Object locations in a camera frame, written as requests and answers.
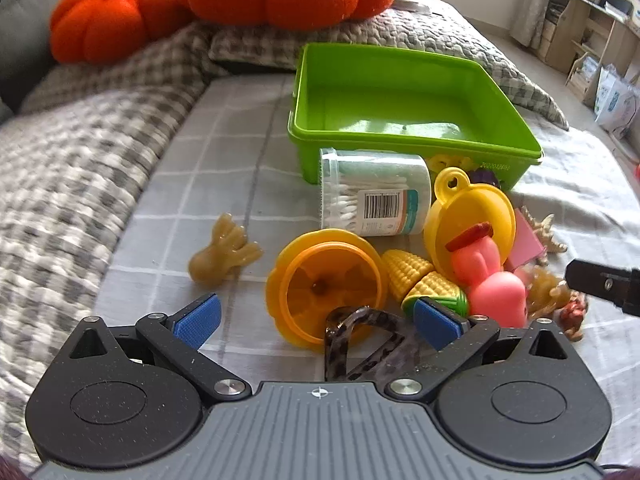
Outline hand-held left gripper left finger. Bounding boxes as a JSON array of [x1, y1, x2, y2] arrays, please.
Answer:
[[65, 294, 253, 403]]

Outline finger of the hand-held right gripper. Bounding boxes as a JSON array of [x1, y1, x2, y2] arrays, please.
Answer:
[[564, 259, 640, 317]]

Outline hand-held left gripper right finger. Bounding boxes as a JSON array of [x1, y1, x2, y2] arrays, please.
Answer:
[[385, 297, 571, 403]]

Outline toy corn piece green end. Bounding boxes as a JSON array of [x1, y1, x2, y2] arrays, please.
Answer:
[[400, 271, 470, 318]]

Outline brown figure toy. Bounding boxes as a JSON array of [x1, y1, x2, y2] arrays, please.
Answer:
[[557, 295, 588, 343]]

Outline amber translucent rubber toy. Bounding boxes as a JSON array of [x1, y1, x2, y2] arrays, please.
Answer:
[[525, 265, 576, 321]]

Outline tan rubber hand toy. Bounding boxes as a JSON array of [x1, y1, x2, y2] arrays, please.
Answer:
[[188, 212, 263, 293]]

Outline yellow toy corn piece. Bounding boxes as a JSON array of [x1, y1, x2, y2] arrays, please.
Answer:
[[382, 250, 435, 301]]

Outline pink rubber pig toy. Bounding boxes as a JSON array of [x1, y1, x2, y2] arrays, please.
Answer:
[[445, 222, 528, 328]]

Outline pink box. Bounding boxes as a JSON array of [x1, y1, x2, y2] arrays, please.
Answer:
[[505, 207, 546, 268]]

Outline leopard print hair clip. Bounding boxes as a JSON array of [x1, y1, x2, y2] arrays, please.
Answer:
[[324, 306, 416, 383]]

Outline yellow toy lid with loop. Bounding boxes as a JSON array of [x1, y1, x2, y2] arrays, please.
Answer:
[[423, 166, 516, 276]]

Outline orange toy juicer cup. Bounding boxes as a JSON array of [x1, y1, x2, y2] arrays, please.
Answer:
[[265, 228, 388, 346]]

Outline clear cotton swab container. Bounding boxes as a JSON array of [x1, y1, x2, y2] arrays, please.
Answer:
[[318, 147, 432, 237]]

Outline green plastic bin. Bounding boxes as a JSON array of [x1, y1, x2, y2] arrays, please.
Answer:
[[287, 42, 544, 193]]

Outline beige starfish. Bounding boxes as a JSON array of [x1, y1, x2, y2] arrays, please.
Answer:
[[520, 206, 568, 266]]

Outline grey grid bed sheet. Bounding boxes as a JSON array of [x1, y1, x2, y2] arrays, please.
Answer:
[[95, 72, 640, 461]]

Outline purple toy grapes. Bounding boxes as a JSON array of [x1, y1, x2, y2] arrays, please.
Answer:
[[467, 167, 503, 188]]

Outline white paper bag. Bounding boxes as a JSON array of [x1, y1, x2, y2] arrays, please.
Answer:
[[594, 65, 638, 131]]

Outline grey checked blanket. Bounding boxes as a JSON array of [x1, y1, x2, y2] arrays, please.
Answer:
[[0, 22, 241, 461]]

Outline wooden shelf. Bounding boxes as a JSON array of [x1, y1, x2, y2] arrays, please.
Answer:
[[542, 0, 640, 106]]

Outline white curtain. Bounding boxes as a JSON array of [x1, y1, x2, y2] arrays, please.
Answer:
[[510, 0, 566, 48]]

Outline grey checked pillow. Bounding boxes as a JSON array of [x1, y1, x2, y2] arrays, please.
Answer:
[[207, 7, 571, 131]]

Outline small orange pumpkin cushion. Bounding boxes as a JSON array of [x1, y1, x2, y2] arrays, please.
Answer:
[[50, 0, 193, 65]]

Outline dark grey sofa cushion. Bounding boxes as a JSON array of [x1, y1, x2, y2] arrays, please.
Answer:
[[0, 0, 86, 116]]

